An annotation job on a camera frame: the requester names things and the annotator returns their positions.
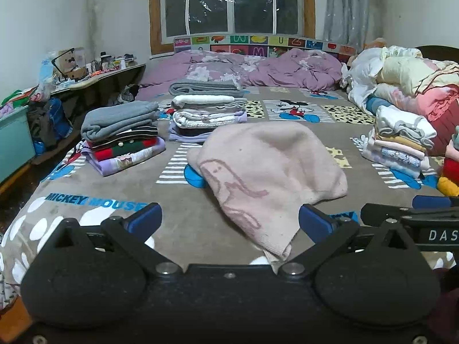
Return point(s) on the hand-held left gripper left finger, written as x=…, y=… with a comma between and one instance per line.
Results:
x=143, y=218

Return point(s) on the folded clothes stack grey sweater topped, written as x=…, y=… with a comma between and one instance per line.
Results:
x=118, y=118

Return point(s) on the blue cloth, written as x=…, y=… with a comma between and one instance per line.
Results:
x=378, y=104

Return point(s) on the folded clothes stack purple bottomed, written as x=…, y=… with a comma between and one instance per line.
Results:
x=208, y=111

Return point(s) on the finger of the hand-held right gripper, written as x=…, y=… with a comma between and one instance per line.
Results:
x=435, y=201
x=380, y=213

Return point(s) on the cartoon mouse printed blanket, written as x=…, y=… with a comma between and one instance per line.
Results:
x=118, y=184

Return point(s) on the colourful letter print board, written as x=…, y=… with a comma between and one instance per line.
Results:
x=258, y=48

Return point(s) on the dark wooden bed end board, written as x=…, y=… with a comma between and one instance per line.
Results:
x=437, y=52

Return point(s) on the window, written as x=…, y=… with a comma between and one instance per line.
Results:
x=215, y=10

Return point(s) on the pile of dark clothes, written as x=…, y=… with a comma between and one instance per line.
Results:
x=46, y=122

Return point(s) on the pink quilt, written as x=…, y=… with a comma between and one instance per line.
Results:
x=444, y=111

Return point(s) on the grey curtain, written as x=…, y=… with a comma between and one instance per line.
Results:
x=344, y=7

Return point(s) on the folded clothes stack pastel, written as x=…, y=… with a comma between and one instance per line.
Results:
x=398, y=139

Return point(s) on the white duvet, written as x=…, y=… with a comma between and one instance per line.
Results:
x=358, y=75

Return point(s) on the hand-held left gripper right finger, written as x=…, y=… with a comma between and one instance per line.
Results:
x=315, y=222

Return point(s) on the pink knitted towel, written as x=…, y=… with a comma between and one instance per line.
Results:
x=265, y=165

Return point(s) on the cluttered dark desk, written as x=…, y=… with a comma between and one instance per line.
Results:
x=107, y=82

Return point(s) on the purple floral duvet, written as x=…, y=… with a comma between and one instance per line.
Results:
x=287, y=68

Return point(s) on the cardboard box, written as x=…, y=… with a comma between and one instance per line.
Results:
x=70, y=64

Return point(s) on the blue white plastic bag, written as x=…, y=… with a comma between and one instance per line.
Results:
x=46, y=75

